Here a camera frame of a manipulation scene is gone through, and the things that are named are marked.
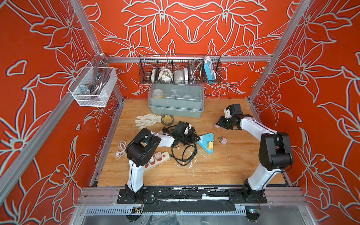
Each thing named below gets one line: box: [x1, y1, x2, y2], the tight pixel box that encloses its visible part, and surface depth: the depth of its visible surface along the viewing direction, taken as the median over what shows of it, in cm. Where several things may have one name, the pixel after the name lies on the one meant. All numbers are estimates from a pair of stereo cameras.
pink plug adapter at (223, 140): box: [217, 136, 229, 145], surface depth 94 cm
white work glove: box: [134, 113, 162, 130], surface depth 107 cm
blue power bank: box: [203, 60, 217, 81], surface depth 88 cm
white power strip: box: [144, 151, 171, 172], surface depth 85 cm
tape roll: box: [161, 114, 174, 127], surface depth 108 cm
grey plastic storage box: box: [148, 83, 205, 119], surface depth 100 cm
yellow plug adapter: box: [207, 141, 214, 149], surface depth 87 cm
